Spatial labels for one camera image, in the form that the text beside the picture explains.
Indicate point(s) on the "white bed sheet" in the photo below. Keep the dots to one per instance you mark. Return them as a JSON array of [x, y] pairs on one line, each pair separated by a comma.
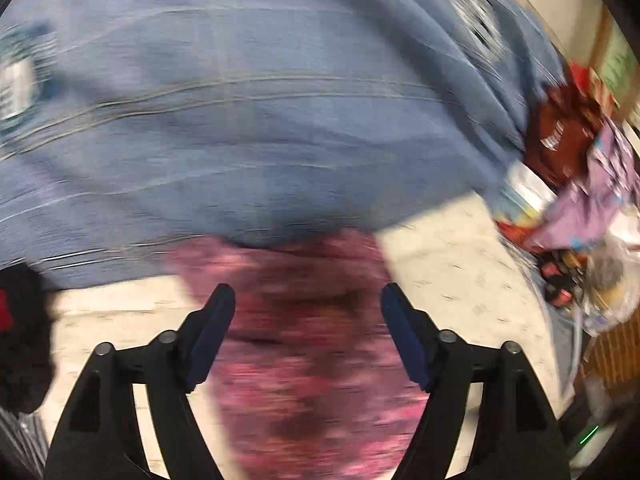
[[465, 270]]

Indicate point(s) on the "blue blanket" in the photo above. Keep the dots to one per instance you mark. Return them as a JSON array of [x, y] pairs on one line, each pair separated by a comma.
[[250, 110]]

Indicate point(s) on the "grey striped cloth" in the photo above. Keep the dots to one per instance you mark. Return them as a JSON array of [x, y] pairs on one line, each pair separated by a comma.
[[25, 440]]

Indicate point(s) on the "purple printed cloth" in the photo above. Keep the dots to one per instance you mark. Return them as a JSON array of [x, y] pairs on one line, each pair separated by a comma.
[[595, 195]]

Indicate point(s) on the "white and yellow packet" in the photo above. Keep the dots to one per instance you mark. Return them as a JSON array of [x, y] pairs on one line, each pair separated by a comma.
[[525, 192]]

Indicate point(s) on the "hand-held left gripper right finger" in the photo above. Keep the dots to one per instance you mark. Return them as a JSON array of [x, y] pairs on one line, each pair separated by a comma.
[[406, 340]]

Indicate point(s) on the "black and red garment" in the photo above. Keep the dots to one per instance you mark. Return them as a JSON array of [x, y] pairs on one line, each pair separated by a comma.
[[22, 340]]

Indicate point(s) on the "green box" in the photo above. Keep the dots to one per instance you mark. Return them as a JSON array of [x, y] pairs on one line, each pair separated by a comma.
[[617, 65]]

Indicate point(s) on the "clear plastic bag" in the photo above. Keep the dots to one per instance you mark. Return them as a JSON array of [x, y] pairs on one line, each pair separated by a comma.
[[612, 280]]

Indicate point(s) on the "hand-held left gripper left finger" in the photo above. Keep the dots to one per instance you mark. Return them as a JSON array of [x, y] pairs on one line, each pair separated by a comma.
[[210, 340]]

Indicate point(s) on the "dark red packet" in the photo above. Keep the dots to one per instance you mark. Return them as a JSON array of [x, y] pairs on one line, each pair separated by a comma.
[[560, 135]]

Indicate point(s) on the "red and black packet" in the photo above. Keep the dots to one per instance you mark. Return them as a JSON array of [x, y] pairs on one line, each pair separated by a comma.
[[557, 272]]

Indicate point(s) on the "pink floral garment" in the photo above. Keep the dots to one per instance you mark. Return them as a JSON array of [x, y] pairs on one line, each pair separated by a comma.
[[310, 350]]

